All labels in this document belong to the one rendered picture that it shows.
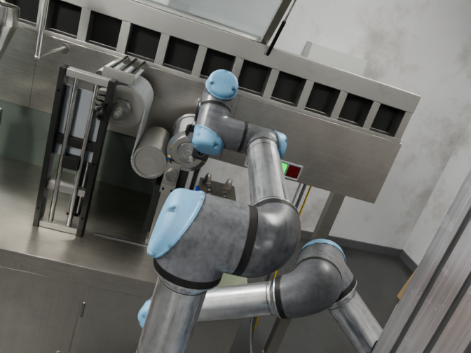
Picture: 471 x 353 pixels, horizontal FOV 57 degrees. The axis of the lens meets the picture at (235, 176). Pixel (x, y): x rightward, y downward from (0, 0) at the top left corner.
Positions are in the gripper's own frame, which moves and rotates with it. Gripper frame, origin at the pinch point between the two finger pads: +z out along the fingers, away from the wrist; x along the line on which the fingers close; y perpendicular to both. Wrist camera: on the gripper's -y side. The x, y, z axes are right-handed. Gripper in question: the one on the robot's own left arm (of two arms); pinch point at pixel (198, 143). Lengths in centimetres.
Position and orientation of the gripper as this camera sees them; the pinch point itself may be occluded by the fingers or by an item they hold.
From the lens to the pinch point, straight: 134.6
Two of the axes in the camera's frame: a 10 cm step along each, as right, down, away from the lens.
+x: -9.5, -2.6, -1.6
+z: -2.4, 2.9, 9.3
